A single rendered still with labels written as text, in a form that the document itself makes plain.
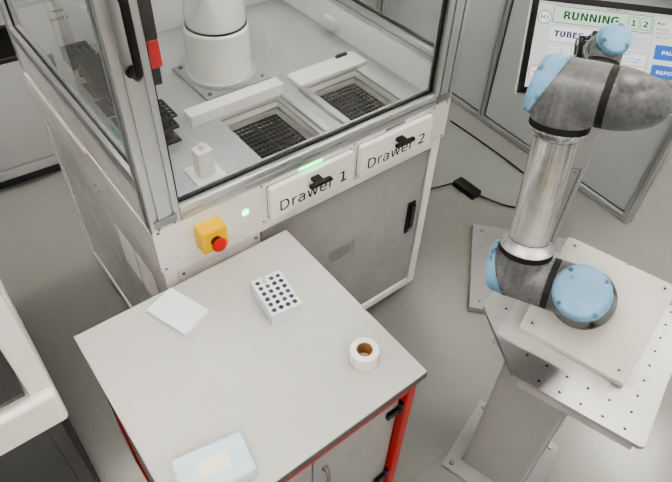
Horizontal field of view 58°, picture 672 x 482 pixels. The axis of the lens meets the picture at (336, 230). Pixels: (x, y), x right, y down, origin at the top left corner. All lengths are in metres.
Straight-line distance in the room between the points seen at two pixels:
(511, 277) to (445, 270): 1.35
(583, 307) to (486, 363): 1.15
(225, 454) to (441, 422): 1.13
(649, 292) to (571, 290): 0.28
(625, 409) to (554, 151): 0.64
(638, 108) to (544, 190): 0.23
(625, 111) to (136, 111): 0.92
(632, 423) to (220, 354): 0.94
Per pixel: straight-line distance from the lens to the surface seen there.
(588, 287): 1.35
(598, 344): 1.57
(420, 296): 2.58
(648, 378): 1.64
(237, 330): 1.51
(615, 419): 1.54
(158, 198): 1.45
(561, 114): 1.20
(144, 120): 1.32
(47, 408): 1.37
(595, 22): 2.13
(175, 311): 1.55
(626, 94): 1.18
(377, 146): 1.79
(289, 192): 1.65
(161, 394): 1.45
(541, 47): 2.08
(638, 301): 1.58
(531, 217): 1.30
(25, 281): 2.85
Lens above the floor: 1.99
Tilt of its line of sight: 45 degrees down
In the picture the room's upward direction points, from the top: 3 degrees clockwise
